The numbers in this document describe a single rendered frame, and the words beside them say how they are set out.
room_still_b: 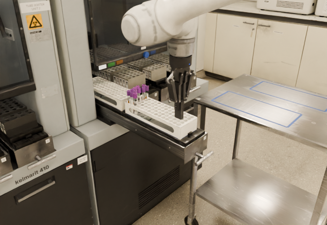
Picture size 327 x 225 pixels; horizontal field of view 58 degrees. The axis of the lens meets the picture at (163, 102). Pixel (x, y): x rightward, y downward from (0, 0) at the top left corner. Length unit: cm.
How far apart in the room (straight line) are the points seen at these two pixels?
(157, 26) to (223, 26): 288
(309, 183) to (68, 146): 167
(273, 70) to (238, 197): 203
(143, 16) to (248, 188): 120
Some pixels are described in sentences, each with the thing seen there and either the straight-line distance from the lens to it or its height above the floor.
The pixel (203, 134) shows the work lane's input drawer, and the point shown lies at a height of 81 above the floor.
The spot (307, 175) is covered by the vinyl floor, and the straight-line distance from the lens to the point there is 239.
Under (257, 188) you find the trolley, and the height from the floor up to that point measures 28.
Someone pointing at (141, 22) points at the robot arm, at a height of 124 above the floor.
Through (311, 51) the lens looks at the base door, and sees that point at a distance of 324.
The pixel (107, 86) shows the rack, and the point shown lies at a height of 86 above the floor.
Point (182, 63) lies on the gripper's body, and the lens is 95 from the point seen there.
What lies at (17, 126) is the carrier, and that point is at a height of 85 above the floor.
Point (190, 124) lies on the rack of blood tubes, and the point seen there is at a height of 85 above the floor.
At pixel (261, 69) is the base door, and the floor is 28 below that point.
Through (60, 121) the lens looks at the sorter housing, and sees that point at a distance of 126.
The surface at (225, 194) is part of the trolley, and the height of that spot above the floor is 28.
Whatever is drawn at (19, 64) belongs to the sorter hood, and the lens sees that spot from 110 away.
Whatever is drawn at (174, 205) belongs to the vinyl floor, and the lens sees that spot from 195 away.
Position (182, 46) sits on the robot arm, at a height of 114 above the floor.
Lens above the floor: 138
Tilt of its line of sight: 26 degrees down
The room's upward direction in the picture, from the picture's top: straight up
